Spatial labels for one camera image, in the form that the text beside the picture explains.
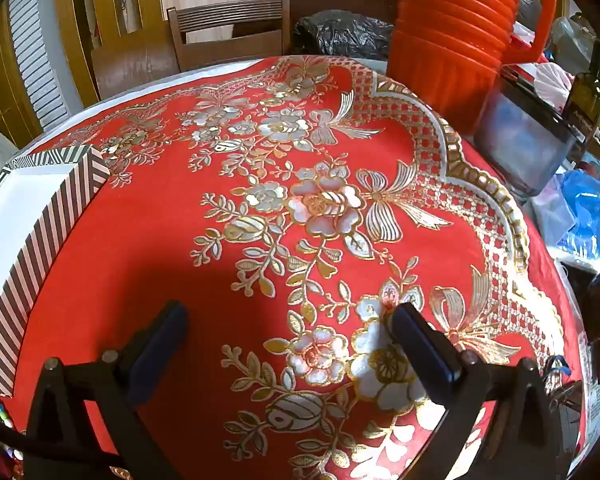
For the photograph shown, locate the striped cardboard box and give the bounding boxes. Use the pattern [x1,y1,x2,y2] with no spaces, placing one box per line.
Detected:
[0,145,112,399]

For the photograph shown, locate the red floral tablecloth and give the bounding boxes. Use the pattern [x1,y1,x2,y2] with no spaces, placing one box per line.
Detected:
[15,55,589,480]

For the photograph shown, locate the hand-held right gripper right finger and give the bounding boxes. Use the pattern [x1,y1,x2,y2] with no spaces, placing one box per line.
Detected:
[391,302,564,480]

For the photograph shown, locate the black plastic bag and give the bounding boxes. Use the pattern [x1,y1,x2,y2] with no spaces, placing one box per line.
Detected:
[294,10,396,62]

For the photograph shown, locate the blue plastic bag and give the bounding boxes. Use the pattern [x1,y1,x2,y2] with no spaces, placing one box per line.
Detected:
[555,170,600,262]

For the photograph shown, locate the dark glass bottle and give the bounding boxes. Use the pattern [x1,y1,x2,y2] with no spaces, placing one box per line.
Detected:
[562,40,600,147]

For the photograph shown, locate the white louvered door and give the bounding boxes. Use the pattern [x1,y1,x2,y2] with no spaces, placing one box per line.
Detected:
[7,0,72,132]

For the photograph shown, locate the slatted wooden chair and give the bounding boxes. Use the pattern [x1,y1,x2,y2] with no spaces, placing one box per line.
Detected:
[167,0,292,74]

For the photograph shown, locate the wooden chair with brown cushion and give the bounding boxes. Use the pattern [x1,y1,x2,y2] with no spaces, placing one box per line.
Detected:
[91,35,182,102]

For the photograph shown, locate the clear plastic container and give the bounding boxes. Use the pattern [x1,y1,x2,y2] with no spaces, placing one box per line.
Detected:
[472,65,589,204]

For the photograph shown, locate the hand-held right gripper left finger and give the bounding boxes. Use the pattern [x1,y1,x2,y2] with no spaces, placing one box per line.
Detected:
[25,300,189,480]

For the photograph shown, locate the stack of orange plastic jugs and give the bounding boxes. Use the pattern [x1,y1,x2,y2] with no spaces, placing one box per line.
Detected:
[386,0,557,134]

